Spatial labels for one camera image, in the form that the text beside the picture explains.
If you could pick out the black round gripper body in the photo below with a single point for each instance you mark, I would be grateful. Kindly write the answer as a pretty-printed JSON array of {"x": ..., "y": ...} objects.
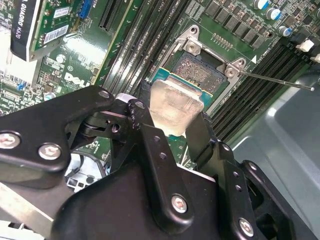
[{"x": 112, "y": 212}]

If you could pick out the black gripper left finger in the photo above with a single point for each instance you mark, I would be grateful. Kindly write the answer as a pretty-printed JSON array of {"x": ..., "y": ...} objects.
[{"x": 37, "y": 130}]

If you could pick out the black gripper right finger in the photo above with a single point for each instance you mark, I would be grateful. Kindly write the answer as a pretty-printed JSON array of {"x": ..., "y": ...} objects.
[{"x": 205, "y": 140}]

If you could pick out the silver CPU green edge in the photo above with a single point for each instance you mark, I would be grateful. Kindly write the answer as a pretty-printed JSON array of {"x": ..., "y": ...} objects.
[{"x": 175, "y": 105}]

